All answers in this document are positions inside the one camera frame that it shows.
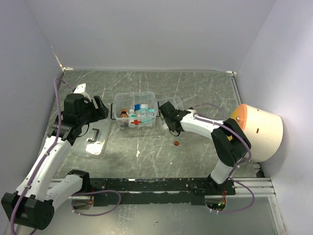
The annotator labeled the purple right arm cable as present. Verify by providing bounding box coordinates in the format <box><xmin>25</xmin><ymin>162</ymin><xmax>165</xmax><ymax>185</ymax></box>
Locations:
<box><xmin>188</xmin><ymin>103</ymin><xmax>255</xmax><ymax>214</ymax></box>

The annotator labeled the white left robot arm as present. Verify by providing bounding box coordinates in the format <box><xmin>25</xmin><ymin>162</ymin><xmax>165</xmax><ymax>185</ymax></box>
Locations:
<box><xmin>1</xmin><ymin>93</ymin><xmax>109</xmax><ymax>230</ymax></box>

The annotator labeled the clear box lid black handle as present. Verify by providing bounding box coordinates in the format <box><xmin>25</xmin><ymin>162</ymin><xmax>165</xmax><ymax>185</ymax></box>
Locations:
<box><xmin>71</xmin><ymin>119</ymin><xmax>112</xmax><ymax>159</ymax></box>

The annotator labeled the blue white ointment tube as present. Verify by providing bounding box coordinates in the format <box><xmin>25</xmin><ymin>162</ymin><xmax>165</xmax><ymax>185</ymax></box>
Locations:
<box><xmin>134</xmin><ymin>104</ymin><xmax>148</xmax><ymax>111</ymax></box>

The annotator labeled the clear first aid box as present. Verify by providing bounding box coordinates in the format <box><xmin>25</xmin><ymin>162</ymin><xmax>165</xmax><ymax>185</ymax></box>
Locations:
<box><xmin>110</xmin><ymin>91</ymin><xmax>159</xmax><ymax>129</ymax></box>

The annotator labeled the cream cylinder orange face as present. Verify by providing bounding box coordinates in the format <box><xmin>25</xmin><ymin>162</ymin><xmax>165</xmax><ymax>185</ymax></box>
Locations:
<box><xmin>231</xmin><ymin>104</ymin><xmax>283</xmax><ymax>162</ymax></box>

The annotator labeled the clear zip bag teal strip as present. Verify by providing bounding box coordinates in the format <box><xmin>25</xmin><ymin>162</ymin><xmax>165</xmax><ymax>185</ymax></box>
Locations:
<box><xmin>132</xmin><ymin>117</ymin><xmax>154</xmax><ymax>125</ymax></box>

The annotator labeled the brown medicine bottle orange cap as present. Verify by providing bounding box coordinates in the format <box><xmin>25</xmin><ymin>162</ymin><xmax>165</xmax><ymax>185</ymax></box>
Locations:
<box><xmin>120</xmin><ymin>109</ymin><xmax>129</xmax><ymax>128</ymax></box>

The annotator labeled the teal bandage roll package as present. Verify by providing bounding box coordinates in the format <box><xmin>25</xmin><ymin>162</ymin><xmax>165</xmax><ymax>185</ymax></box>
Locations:
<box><xmin>135</xmin><ymin>108</ymin><xmax>157</xmax><ymax>117</ymax></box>

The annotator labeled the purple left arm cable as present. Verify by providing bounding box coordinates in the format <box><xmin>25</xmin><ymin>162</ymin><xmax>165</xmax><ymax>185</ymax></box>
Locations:
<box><xmin>9</xmin><ymin>77</ymin><xmax>122</xmax><ymax>235</ymax></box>

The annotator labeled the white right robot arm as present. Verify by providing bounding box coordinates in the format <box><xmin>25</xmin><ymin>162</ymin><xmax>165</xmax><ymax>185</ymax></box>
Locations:
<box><xmin>159</xmin><ymin>101</ymin><xmax>252</xmax><ymax>195</ymax></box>

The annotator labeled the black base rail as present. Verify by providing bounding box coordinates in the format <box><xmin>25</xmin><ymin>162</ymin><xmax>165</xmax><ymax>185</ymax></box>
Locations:
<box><xmin>90</xmin><ymin>178</ymin><xmax>236</xmax><ymax>206</ymax></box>

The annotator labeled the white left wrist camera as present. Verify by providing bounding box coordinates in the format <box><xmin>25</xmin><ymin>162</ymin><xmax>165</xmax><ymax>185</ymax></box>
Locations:
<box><xmin>73</xmin><ymin>83</ymin><xmax>90</xmax><ymax>99</ymax></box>

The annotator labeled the clear divider tray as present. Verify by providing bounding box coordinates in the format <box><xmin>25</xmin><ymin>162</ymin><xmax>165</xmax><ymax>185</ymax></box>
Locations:
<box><xmin>157</xmin><ymin>96</ymin><xmax>185</xmax><ymax>131</ymax></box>

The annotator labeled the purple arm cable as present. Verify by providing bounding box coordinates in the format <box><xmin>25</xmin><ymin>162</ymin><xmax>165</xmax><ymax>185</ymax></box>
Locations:
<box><xmin>188</xmin><ymin>103</ymin><xmax>255</xmax><ymax>214</ymax></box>
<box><xmin>9</xmin><ymin>77</ymin><xmax>122</xmax><ymax>235</ymax></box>

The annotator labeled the white bottle green label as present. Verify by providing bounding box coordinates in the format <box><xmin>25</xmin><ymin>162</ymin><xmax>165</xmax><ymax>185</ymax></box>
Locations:
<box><xmin>129</xmin><ymin>109</ymin><xmax>136</xmax><ymax>118</ymax></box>

